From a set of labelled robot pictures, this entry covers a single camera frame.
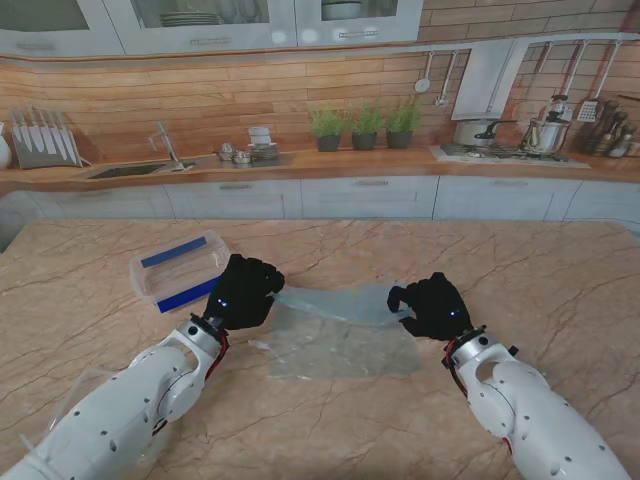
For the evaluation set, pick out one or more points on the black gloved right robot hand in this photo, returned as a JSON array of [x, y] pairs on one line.
[[440, 310]]

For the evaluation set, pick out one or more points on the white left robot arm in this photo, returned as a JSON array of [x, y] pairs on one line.
[[125, 410]]

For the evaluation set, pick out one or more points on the clear plastic crate lid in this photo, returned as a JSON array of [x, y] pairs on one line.
[[82, 382]]

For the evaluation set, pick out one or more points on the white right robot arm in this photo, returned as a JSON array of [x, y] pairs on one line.
[[525, 415]]

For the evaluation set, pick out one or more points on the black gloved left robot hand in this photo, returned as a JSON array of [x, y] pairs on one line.
[[245, 295]]

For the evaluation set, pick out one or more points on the hanging steel grater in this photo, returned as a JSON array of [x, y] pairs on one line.
[[588, 111]]

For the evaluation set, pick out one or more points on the plates stack inside cabinet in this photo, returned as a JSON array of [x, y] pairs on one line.
[[190, 20]]

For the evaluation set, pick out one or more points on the hanging steel utensil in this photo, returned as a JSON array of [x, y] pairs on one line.
[[440, 100]]

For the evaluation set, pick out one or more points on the white upper kitchen cabinets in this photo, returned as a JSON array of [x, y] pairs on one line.
[[200, 40]]

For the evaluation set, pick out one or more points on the white kitchen cabinets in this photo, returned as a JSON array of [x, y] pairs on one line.
[[370, 197], [200, 40]]

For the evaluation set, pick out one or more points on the clear plastic crate blue strips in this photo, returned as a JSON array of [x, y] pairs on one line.
[[170, 272]]

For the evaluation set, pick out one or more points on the bowl inside cabinet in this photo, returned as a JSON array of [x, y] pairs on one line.
[[341, 10]]

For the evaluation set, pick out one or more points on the white lower kitchen cabinets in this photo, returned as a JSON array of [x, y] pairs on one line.
[[370, 197]]

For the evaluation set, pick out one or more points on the small white plastic scrap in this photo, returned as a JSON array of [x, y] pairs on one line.
[[256, 344]]

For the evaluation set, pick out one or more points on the white jug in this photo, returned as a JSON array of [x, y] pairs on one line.
[[4, 150]]

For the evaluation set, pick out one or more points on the small silver bowls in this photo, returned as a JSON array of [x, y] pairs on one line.
[[235, 154]]

